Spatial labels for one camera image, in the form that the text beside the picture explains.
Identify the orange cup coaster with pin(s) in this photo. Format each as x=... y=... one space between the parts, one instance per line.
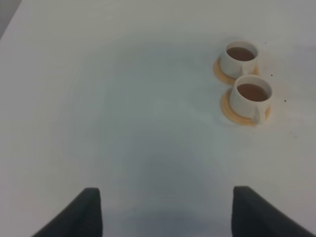
x=228 y=111
x=221 y=72

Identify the far orange cup coaster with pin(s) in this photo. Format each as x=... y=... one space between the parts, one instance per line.
x=221 y=72

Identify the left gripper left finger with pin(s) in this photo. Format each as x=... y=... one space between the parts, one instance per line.
x=81 y=218

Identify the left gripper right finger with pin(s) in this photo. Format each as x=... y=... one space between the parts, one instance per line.
x=253 y=216

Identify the near orange cup coaster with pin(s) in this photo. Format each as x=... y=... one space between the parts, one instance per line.
x=228 y=111

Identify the near white teacup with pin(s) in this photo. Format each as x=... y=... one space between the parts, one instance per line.
x=250 y=98

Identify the far white teacup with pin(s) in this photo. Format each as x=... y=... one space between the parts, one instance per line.
x=239 y=58

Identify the white teacup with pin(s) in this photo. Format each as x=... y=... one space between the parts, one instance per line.
x=250 y=98
x=239 y=58

